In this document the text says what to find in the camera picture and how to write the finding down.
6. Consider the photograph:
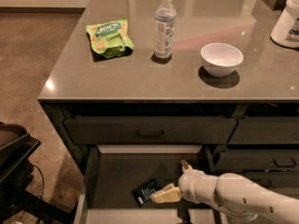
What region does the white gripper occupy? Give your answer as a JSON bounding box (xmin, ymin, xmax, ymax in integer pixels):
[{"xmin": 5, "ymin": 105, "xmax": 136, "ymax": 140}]
[{"xmin": 150, "ymin": 160, "xmax": 218, "ymax": 204}]

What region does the dark blue rxbar wrapper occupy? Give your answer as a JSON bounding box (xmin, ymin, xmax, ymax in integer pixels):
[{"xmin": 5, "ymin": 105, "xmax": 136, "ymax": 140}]
[{"xmin": 133, "ymin": 179, "xmax": 161, "ymax": 207}]

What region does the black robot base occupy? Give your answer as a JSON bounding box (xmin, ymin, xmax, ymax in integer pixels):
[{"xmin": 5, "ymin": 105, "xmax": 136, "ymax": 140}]
[{"xmin": 0, "ymin": 122, "xmax": 71, "ymax": 224}]

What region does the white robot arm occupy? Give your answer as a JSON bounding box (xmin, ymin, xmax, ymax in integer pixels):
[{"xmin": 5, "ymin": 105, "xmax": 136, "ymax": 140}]
[{"xmin": 150, "ymin": 160, "xmax": 299, "ymax": 224}]

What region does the middle right drawer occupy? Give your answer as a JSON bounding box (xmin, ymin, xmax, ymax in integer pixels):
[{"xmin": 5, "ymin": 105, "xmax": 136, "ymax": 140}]
[{"xmin": 215, "ymin": 149, "xmax": 299, "ymax": 171}]

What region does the open middle drawer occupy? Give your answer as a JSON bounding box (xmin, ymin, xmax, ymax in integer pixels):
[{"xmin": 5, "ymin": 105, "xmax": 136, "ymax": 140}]
[{"xmin": 74, "ymin": 145, "xmax": 228, "ymax": 224}]

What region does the top right drawer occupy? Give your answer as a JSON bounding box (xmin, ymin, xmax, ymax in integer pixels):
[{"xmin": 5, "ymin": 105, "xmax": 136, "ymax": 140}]
[{"xmin": 229, "ymin": 117, "xmax": 299, "ymax": 145}]

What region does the bottom right drawer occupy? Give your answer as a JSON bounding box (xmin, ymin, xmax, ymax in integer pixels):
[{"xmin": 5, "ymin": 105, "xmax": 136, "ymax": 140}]
[{"xmin": 240, "ymin": 172, "xmax": 299, "ymax": 188}]

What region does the dark counter cabinet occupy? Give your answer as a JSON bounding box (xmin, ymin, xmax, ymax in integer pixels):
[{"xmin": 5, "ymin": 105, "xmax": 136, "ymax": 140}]
[{"xmin": 37, "ymin": 0, "xmax": 299, "ymax": 191}]

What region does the top left drawer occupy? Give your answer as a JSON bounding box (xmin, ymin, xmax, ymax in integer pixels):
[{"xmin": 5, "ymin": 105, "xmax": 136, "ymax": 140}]
[{"xmin": 64, "ymin": 117, "xmax": 236, "ymax": 145}]

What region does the white bowl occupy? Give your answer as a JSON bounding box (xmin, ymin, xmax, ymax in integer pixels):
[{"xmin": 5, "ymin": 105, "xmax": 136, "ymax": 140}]
[{"xmin": 200, "ymin": 43, "xmax": 244, "ymax": 77}]

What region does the green snack bag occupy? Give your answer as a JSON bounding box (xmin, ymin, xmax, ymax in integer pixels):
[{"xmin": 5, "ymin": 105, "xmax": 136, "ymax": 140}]
[{"xmin": 86, "ymin": 19, "xmax": 135, "ymax": 59}]

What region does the clear plastic water bottle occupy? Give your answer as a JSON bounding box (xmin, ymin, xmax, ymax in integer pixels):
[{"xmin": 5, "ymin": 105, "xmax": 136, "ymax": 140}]
[{"xmin": 154, "ymin": 0, "xmax": 177, "ymax": 59}]

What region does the white plastic jar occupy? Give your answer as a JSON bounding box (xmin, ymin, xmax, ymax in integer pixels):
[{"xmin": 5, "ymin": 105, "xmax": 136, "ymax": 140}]
[{"xmin": 270, "ymin": 0, "xmax": 299, "ymax": 49}]

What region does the black cable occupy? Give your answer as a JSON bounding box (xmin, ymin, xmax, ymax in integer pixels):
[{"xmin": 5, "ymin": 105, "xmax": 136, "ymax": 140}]
[{"xmin": 29, "ymin": 161, "xmax": 46, "ymax": 201}]

